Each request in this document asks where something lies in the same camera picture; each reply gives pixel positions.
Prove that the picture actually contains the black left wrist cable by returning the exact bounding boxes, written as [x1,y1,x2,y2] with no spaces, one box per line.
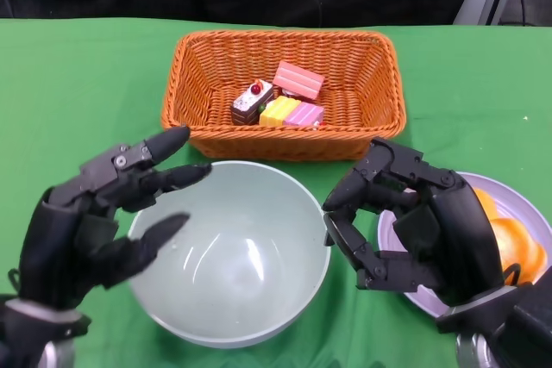
[7,268,23,296]

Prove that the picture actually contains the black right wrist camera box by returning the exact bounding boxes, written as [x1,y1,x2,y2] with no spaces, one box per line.
[486,267,552,368]

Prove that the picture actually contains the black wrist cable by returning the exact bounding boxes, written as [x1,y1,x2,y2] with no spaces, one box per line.
[7,268,23,296]
[502,262,524,287]

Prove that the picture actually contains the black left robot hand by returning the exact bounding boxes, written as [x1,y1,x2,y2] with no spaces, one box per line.
[19,126,214,312]

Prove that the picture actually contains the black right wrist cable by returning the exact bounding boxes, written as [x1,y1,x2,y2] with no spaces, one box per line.
[502,262,524,287]

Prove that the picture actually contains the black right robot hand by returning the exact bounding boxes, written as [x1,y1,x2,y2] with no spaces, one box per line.
[322,137,506,308]

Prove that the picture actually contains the grey green bowl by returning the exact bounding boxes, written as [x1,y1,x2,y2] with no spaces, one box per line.
[127,160,333,350]

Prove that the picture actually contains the orange white striped ring bread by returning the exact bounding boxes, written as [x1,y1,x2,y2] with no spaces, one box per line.
[489,216,549,288]
[472,188,498,221]

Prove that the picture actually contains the yellow layered cake slice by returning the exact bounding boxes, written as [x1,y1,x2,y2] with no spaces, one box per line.
[258,95,302,128]

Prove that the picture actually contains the chocolate cake slice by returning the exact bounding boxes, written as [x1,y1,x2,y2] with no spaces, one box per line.
[230,78,276,126]

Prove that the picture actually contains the salmon red layered cake slice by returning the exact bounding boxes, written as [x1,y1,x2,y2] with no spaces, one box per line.
[272,60,326,101]

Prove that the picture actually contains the lavender plate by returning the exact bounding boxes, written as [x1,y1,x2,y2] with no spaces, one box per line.
[377,172,552,322]

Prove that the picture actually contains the green tablecloth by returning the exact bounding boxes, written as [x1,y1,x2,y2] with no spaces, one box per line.
[0,17,552,368]

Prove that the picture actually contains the pink layered cake slice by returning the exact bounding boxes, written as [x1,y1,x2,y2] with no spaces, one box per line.
[283,100,326,129]

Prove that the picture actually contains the orange wicker basket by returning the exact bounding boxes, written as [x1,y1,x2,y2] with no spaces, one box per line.
[160,30,409,163]

